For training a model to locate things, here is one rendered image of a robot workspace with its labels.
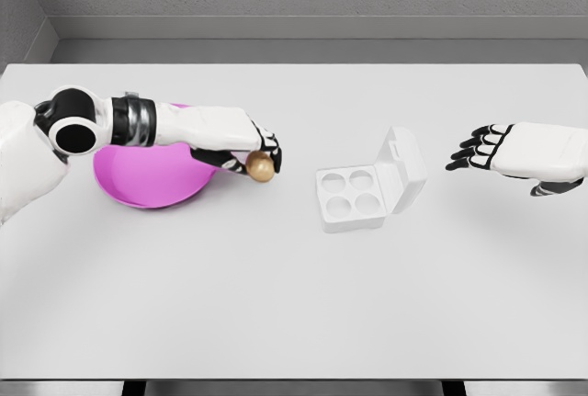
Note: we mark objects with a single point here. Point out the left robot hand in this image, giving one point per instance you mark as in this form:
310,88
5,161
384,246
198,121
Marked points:
229,134

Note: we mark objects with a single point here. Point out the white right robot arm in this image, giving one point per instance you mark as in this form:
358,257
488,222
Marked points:
578,150

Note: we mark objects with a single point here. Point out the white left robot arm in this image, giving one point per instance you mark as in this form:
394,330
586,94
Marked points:
138,122

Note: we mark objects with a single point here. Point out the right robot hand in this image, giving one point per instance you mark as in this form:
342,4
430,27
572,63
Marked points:
519,148

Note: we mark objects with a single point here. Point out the pink bowl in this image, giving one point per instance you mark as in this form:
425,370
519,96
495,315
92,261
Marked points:
147,171

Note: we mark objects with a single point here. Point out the white egg box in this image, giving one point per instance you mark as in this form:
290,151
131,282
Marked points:
363,184

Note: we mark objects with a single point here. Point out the brown egg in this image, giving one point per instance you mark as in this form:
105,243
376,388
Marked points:
260,166

